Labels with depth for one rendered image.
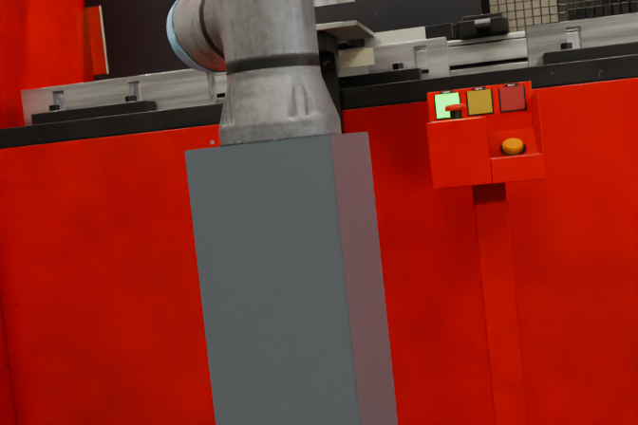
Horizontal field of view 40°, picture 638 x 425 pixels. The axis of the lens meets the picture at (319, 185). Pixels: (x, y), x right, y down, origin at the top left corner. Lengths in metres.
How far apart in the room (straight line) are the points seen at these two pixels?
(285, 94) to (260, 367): 0.32
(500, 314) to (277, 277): 0.74
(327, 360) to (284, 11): 0.41
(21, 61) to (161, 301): 0.77
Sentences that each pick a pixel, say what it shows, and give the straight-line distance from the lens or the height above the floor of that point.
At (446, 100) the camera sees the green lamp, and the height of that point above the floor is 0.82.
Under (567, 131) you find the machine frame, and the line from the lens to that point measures 1.90.
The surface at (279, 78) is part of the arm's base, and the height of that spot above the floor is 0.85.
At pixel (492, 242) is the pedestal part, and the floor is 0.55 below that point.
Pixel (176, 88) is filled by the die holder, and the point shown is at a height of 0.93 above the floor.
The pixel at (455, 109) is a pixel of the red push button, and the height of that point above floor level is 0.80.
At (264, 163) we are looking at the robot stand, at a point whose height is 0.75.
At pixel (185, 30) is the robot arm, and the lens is 1.19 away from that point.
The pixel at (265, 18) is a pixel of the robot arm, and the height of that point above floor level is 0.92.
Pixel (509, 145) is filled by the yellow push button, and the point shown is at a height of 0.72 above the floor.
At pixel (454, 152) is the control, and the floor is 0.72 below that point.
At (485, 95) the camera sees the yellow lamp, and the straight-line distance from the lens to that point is 1.75.
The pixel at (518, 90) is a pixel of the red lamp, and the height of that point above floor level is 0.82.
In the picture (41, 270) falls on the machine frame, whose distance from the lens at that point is 2.20.
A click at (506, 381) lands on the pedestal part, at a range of 1.72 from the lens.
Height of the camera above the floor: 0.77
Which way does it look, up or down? 3 degrees down
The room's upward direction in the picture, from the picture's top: 6 degrees counter-clockwise
